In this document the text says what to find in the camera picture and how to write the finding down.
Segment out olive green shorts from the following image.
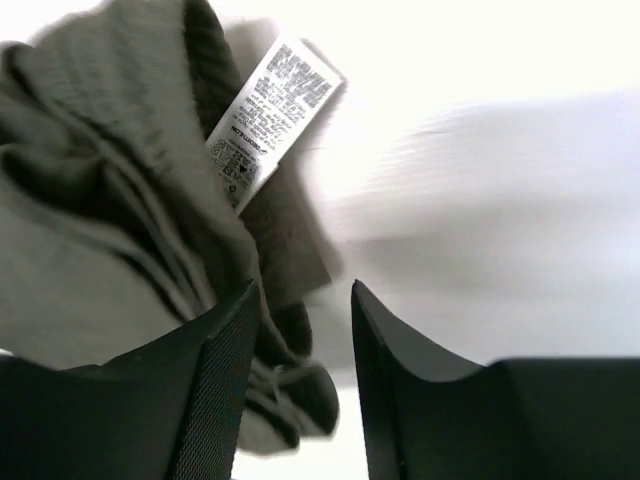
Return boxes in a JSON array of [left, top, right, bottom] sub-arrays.
[[1, 1, 339, 455]]

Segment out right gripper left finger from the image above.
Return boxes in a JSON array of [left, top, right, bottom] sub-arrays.
[[1, 282, 259, 479]]

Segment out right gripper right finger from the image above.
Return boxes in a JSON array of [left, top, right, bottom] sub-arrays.
[[351, 281, 639, 479]]

